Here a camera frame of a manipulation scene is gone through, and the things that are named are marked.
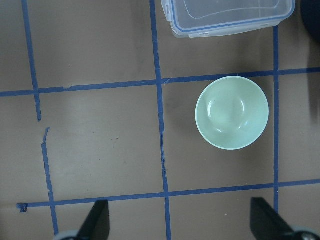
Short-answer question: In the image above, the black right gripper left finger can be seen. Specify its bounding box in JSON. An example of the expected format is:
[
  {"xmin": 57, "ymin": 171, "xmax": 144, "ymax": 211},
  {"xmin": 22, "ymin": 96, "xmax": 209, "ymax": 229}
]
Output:
[{"xmin": 77, "ymin": 200, "xmax": 110, "ymax": 240}]

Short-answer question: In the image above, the green bowl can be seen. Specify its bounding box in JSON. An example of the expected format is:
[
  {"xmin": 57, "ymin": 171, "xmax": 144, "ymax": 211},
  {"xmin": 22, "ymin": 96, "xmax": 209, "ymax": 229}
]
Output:
[{"xmin": 194, "ymin": 76, "xmax": 270, "ymax": 151}]

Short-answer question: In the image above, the dark blue saucepan with lid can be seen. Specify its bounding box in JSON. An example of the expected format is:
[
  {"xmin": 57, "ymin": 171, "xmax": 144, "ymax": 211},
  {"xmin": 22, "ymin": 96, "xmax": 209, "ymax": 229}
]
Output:
[{"xmin": 300, "ymin": 0, "xmax": 320, "ymax": 43}]

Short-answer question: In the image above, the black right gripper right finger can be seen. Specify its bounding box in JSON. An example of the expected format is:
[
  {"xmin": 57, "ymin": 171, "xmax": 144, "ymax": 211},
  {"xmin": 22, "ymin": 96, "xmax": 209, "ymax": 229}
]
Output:
[{"xmin": 250, "ymin": 197, "xmax": 294, "ymax": 240}]

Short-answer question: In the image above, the clear plastic food container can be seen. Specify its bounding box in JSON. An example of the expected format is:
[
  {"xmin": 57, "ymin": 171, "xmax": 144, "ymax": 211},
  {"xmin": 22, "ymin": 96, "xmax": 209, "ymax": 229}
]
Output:
[{"xmin": 161, "ymin": 0, "xmax": 296, "ymax": 39}]

